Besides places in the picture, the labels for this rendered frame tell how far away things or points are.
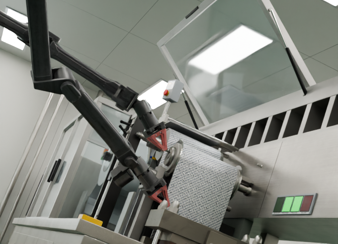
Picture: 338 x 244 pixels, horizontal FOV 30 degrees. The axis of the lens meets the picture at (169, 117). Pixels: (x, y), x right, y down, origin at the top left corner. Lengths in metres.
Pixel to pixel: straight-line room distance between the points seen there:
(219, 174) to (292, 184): 0.32
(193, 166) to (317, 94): 0.51
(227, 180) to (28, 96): 5.72
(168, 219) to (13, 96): 5.94
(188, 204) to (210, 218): 0.10
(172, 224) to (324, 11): 2.52
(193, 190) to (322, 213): 0.56
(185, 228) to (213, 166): 0.35
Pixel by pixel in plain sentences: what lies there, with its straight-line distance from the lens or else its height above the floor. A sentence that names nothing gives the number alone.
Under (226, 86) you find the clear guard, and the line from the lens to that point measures 2.96.
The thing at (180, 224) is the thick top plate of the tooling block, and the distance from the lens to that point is 2.07.
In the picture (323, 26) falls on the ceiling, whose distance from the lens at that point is 4.46.
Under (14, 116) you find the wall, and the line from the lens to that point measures 7.83.
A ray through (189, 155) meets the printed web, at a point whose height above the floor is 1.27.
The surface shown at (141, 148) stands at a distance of 3.33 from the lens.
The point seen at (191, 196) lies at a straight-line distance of 2.30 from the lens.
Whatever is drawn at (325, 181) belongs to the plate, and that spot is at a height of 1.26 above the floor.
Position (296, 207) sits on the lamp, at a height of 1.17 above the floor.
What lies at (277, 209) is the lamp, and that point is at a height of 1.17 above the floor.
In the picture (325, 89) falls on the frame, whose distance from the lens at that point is 2.25.
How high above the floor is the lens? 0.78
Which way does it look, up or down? 15 degrees up
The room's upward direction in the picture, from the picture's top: 21 degrees clockwise
